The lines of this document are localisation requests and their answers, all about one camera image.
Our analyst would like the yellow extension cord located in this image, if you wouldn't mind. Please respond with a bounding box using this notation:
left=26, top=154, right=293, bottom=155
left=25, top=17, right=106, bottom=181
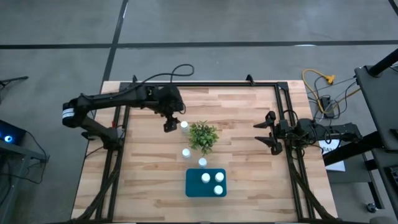
left=302, top=68, right=362, bottom=115

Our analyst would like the green plant in white pot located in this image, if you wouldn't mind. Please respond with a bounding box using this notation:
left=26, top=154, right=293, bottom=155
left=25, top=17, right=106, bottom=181
left=187, top=120, right=220, bottom=156

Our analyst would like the black desk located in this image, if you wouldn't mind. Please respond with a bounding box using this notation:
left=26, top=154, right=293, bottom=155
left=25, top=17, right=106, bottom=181
left=322, top=64, right=398, bottom=224

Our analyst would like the black aluminium table frame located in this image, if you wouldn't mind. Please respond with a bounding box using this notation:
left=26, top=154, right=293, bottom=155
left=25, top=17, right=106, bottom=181
left=71, top=74, right=335, bottom=223

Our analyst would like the white printed paper sheet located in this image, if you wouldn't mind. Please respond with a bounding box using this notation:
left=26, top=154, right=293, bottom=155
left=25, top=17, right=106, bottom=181
left=318, top=138, right=346, bottom=172

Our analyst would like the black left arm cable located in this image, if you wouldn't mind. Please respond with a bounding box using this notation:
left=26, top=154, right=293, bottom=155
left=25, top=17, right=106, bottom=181
left=123, top=63, right=195, bottom=94

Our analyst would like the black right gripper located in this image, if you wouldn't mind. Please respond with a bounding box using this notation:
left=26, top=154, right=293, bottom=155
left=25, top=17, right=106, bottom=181
left=252, top=110, right=293, bottom=156

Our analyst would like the black power strip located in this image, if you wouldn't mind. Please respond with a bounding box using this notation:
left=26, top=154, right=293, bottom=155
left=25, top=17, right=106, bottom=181
left=321, top=95, right=336, bottom=119

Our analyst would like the black computer with blue light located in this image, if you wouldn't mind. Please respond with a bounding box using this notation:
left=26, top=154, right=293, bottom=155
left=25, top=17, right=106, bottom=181
left=0, top=119, right=34, bottom=149

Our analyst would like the black pole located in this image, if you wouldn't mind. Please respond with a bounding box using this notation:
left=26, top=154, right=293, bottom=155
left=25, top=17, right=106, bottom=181
left=368, top=48, right=398, bottom=77

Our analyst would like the grey metal stand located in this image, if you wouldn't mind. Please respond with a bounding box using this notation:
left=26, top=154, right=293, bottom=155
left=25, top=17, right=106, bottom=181
left=0, top=141, right=50, bottom=224

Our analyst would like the black tripod leg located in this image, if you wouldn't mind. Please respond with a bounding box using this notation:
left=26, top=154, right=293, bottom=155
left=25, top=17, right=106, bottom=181
left=0, top=75, right=29, bottom=105

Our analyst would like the teal plastic basket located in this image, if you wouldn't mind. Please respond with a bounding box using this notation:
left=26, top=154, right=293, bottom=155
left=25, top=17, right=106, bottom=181
left=185, top=168, right=228, bottom=198

